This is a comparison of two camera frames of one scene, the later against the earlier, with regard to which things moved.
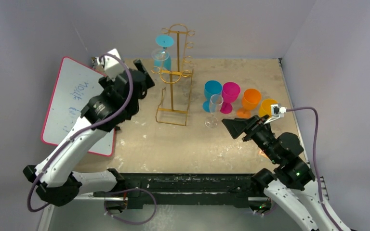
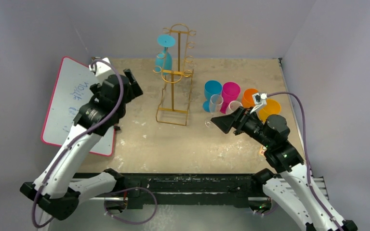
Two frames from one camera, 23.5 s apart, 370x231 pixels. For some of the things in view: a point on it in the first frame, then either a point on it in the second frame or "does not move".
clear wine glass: x=160 y=54 to x=232 y=106
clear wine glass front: x=216 y=102 does not move
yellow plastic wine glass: x=265 y=108 does not move
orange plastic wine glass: x=251 y=99 does not move
